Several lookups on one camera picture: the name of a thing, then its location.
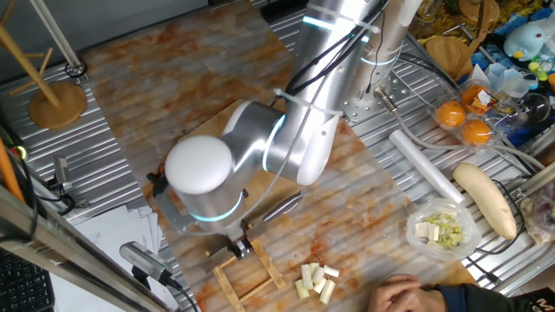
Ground dark glass bowl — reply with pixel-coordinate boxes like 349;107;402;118
518;92;552;124

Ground clear plastic bag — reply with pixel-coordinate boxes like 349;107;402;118
405;198;483;262

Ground wooden mug tree stand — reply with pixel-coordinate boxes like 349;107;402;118
0;0;88;130

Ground white plastic wrap roll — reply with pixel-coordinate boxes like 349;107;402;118
388;128;466;205

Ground plastic bag with vegetables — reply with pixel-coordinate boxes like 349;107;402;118
519;181;555;247

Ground wooden cutting board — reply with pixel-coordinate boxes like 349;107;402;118
175;97;305;214

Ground green yellow toy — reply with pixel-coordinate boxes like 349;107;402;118
526;60;550;82

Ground aluminium profile rail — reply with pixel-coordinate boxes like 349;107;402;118
514;160;555;199

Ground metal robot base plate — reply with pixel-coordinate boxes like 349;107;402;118
341;71;412;123

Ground black keyboard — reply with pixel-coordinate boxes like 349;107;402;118
0;249;56;312

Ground thin black cable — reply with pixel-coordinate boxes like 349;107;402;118
16;146;41;242

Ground small wooden stand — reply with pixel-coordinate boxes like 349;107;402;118
458;0;501;23

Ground clear plastic measuring cup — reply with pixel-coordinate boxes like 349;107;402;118
485;62;539;99

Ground white daikon radish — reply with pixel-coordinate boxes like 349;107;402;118
452;162;519;241

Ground blue plush toy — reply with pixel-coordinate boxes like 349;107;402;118
502;22;546;62

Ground person's left hand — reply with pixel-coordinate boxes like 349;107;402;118
368;273;421;312

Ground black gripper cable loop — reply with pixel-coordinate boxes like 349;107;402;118
284;0;390;97

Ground white paper sheets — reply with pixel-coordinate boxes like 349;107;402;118
49;203;180;312

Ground person's right hand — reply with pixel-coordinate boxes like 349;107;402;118
396;280;447;312

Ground wrist camera with grey bracket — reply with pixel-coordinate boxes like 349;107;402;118
146;172;197;236

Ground clear plastic clamshell box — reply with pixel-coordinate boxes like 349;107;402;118
431;78;506;153

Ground orange marble pattern mat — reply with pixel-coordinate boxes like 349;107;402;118
81;2;483;312

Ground glass jar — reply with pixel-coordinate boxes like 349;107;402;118
415;0;440;23

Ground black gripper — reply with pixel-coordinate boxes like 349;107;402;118
224;233;256;261

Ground black power cable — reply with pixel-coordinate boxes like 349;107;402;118
461;179;526;285

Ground blue sleeved right forearm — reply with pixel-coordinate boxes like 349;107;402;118
434;281;555;312

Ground white metal pole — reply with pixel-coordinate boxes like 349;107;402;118
28;0;89;80

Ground round wooden board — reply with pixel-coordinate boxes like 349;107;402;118
425;35;474;81

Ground black camera cable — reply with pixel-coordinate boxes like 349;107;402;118
166;276;199;312

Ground thin steel knife blade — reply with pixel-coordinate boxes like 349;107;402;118
199;192;304;275

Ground small grey webcam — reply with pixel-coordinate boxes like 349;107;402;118
46;154;75;194

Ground wooden knife rack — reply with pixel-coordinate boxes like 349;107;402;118
206;237;287;312

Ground orange fruit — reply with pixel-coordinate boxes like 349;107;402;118
435;100;467;129
460;119;493;146
460;84;491;109

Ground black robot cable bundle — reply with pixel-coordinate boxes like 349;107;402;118
396;50;460;90

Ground silver depth camera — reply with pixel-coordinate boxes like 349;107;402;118
119;241;174;287

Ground orange rod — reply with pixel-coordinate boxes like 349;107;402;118
0;136;26;204

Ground grey robot hose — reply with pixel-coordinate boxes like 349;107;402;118
374;85;546;171

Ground metal frame bar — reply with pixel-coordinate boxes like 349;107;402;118
0;184;174;312

